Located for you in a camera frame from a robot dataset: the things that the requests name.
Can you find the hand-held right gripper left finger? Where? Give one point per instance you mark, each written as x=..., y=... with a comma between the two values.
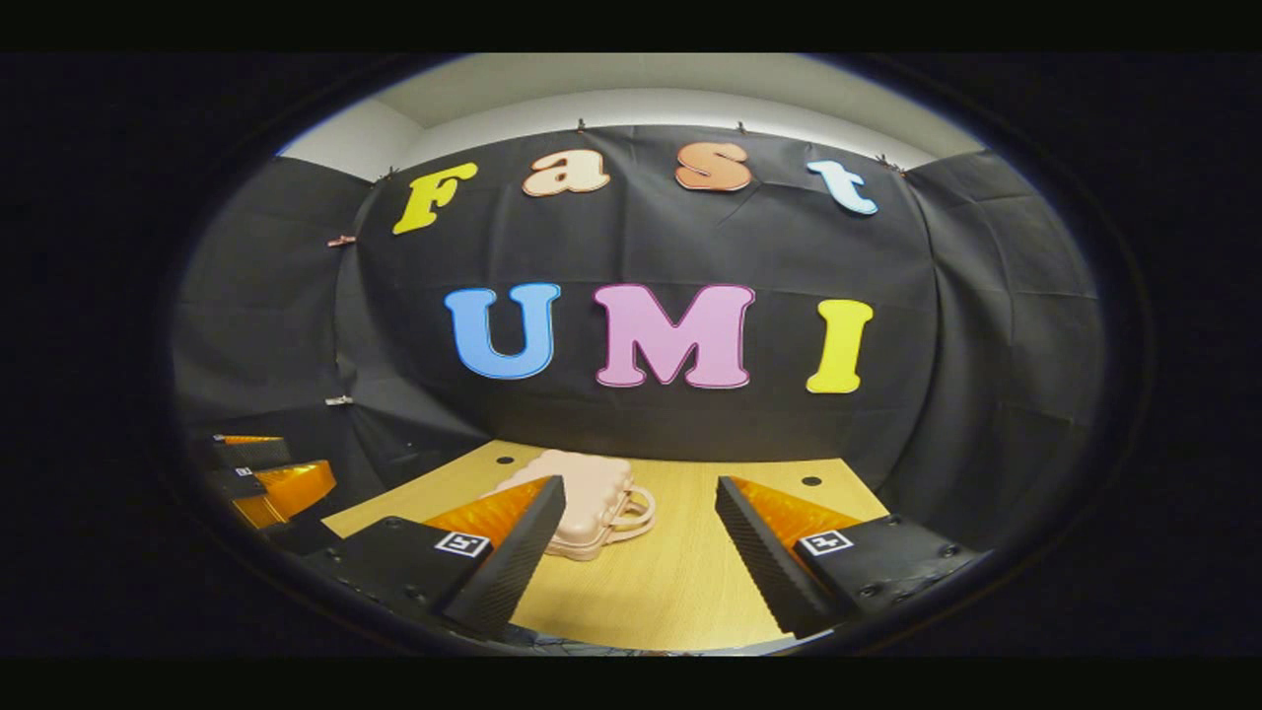
x=523, y=557

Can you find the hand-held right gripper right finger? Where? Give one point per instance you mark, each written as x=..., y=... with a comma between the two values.
x=754, y=552

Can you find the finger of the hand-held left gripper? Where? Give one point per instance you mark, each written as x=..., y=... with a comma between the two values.
x=296, y=488
x=251, y=454

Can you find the pink hard-shell suitcase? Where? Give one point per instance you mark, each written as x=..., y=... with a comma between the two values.
x=587, y=503

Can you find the copper cloth clip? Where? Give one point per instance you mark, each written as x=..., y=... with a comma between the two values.
x=341, y=240

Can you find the black backdrop cloth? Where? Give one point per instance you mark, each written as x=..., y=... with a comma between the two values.
x=641, y=247

